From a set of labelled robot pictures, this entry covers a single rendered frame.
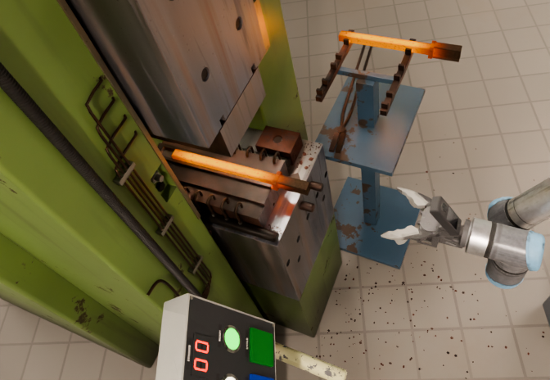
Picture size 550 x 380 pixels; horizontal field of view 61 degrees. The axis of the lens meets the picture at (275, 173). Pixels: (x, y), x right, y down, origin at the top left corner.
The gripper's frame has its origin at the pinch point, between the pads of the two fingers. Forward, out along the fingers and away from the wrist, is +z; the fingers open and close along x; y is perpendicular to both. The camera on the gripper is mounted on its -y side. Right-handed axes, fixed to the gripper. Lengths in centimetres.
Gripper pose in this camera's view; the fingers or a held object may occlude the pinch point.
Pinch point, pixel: (388, 209)
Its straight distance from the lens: 126.6
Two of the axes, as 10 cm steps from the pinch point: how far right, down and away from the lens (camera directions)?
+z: -9.0, -2.3, 3.6
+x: 3.9, -7.9, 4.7
